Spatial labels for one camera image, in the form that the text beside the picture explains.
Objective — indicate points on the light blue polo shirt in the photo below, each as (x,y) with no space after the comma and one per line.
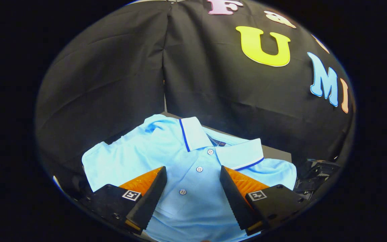
(186,161)

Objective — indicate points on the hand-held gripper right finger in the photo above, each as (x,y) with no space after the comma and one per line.
(235,198)

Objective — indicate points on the black backdrop cloth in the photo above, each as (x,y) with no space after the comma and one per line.
(213,90)

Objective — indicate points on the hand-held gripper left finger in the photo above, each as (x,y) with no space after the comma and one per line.
(149,198)

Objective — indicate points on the black cabinet with beige door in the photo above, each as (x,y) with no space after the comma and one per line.
(277,154)

